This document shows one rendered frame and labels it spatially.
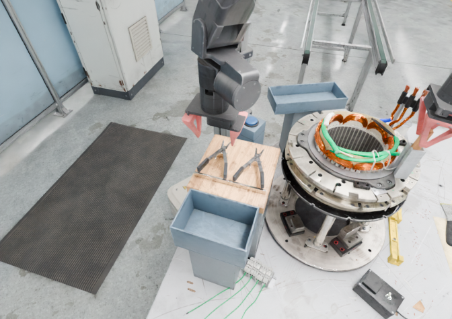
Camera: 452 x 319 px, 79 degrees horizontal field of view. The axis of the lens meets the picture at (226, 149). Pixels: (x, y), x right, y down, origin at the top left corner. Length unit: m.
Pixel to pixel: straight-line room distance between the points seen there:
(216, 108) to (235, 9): 0.19
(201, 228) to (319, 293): 0.38
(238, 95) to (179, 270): 0.59
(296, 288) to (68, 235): 1.51
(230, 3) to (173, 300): 0.72
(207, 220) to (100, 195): 1.49
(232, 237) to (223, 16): 0.47
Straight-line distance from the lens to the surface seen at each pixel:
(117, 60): 2.75
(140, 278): 1.75
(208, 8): 0.45
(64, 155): 2.56
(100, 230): 1.96
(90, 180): 2.24
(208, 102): 0.52
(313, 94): 1.06
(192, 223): 0.70
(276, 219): 0.93
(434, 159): 1.39
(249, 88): 0.45
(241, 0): 0.42
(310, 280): 0.89
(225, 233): 0.68
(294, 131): 0.77
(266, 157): 0.72
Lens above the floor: 1.58
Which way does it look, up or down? 45 degrees down
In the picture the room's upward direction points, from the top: straight up
